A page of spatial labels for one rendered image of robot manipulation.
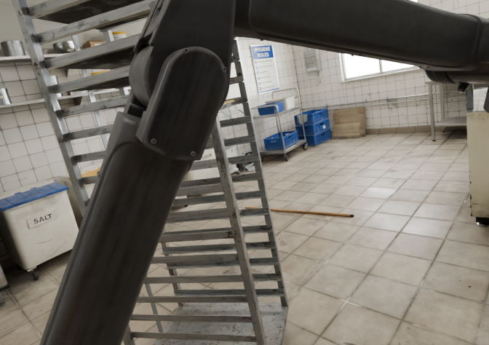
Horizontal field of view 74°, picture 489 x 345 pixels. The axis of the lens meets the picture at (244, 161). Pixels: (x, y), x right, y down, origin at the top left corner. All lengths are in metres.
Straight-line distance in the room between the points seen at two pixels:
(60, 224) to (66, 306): 3.23
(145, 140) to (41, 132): 3.88
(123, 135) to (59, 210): 3.26
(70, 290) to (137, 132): 0.12
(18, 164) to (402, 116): 5.63
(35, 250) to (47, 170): 0.98
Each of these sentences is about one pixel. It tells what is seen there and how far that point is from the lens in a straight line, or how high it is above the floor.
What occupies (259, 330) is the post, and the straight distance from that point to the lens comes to 1.37.
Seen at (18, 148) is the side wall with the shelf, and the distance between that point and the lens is 4.03.
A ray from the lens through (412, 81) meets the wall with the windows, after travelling 6.19.
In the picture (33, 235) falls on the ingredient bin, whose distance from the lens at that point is 3.45.
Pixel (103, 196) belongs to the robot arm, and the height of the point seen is 1.22.
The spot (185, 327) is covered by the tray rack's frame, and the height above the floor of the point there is 0.15.
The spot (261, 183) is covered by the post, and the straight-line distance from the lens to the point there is 1.55.
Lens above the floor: 1.28
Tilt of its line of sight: 12 degrees down
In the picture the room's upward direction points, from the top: 11 degrees counter-clockwise
